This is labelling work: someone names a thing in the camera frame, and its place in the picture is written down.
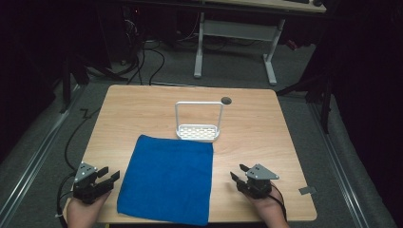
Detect person's left hand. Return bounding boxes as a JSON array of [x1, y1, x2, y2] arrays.
[[66, 191, 111, 228]]

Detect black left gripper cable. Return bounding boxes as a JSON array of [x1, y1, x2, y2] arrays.
[[55, 171, 77, 228]]

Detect grey tape piece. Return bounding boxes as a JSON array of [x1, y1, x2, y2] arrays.
[[297, 185, 318, 197]]

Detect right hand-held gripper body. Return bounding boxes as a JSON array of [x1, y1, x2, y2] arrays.
[[238, 162, 280, 200]]

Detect blue towel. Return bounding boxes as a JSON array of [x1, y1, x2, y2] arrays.
[[116, 134, 215, 227]]

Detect metal floor rail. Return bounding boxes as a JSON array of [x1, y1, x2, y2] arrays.
[[307, 100, 371, 228], [0, 85, 87, 224]]

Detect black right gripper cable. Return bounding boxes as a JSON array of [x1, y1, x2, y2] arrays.
[[267, 182, 289, 222]]

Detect bundle of black floor cables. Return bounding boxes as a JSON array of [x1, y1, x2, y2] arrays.
[[122, 18, 166, 86]]

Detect black floor cable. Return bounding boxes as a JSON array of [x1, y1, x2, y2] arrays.
[[64, 107, 101, 172]]

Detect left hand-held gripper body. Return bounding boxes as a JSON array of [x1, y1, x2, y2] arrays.
[[72, 161, 114, 205]]

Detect white-legged wooden desk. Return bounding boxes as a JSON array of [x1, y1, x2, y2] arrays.
[[192, 0, 328, 87]]

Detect black metal stand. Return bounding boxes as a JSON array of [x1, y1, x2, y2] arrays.
[[275, 70, 335, 135], [58, 51, 129, 115]]

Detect white rack with tall handle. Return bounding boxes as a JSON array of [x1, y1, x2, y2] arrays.
[[174, 100, 224, 142]]

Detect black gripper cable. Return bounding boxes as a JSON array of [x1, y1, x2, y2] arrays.
[[267, 182, 289, 222], [55, 171, 77, 228]]

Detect person's right hand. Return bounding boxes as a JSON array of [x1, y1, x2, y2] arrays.
[[244, 189, 290, 228]]

